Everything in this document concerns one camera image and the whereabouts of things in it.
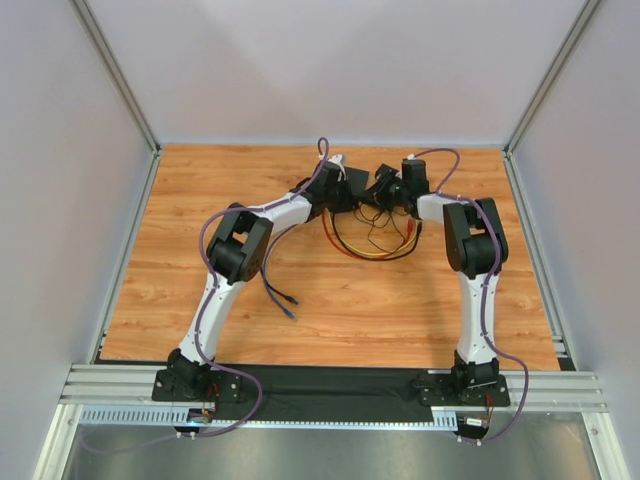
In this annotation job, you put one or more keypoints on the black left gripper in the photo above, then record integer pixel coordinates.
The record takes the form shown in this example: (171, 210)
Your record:
(347, 188)

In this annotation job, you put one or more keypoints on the black network switch box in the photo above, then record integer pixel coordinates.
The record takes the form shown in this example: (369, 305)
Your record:
(357, 180)

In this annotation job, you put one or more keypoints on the aluminium left frame post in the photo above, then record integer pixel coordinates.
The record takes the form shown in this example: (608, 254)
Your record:
(97, 38)

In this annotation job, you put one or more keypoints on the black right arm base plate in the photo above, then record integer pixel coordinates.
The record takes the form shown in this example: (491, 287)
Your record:
(440, 389)

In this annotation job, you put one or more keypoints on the grey slotted cable duct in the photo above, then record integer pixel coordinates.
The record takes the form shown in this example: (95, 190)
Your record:
(182, 417)

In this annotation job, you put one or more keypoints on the black cloth strip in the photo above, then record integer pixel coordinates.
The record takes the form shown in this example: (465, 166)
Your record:
(338, 394)

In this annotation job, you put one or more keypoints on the aluminium frame post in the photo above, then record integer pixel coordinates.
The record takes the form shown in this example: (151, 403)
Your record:
(568, 46)
(97, 38)

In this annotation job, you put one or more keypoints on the aluminium right frame post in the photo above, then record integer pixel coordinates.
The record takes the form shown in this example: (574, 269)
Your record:
(568, 46)

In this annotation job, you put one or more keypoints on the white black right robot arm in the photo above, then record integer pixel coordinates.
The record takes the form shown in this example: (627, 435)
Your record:
(476, 249)

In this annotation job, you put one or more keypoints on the black power adapter with cord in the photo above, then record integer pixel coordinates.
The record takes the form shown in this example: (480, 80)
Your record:
(378, 221)

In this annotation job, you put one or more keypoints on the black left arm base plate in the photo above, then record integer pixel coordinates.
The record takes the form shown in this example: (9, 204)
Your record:
(230, 387)

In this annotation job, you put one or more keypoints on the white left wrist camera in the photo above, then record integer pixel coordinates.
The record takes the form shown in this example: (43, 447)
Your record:
(339, 160)

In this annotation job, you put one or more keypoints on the aluminium front frame rail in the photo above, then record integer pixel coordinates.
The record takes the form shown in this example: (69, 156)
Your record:
(548, 391)

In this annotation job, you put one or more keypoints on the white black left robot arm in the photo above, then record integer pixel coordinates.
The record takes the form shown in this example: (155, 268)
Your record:
(232, 245)

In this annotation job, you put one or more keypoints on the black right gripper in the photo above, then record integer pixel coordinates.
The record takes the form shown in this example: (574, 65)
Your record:
(385, 187)

